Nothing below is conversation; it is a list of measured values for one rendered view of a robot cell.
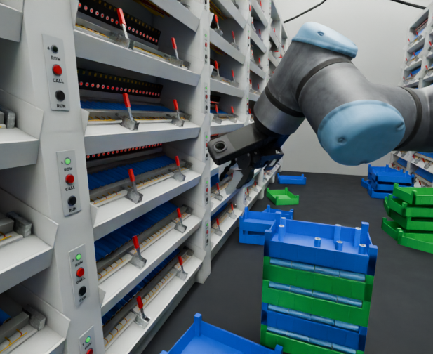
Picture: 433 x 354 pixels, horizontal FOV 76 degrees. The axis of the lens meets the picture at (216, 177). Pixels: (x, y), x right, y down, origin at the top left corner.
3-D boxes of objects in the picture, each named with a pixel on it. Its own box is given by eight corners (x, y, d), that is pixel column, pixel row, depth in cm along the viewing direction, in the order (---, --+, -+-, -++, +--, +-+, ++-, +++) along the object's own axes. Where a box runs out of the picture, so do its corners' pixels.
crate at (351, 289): (363, 266, 95) (365, 244, 93) (370, 303, 76) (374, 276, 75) (274, 251, 105) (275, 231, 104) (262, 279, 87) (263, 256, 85)
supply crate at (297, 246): (365, 244, 93) (368, 222, 91) (374, 276, 75) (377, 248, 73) (275, 231, 104) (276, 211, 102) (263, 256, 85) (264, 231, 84)
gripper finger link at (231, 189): (248, 199, 66) (264, 171, 61) (228, 204, 63) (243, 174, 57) (242, 190, 68) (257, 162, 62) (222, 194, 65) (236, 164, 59)
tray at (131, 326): (199, 268, 125) (210, 244, 121) (103, 390, 69) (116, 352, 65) (162, 246, 130) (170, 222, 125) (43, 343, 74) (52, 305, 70)
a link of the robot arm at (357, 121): (440, 121, 33) (381, 62, 40) (365, 116, 29) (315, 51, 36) (384, 171, 40) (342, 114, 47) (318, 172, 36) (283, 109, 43)
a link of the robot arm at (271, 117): (281, 117, 44) (253, 79, 49) (267, 139, 48) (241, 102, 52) (318, 118, 49) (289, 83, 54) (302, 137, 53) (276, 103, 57)
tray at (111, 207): (198, 184, 117) (209, 154, 113) (88, 244, 61) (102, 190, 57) (158, 164, 122) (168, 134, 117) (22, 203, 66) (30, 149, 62)
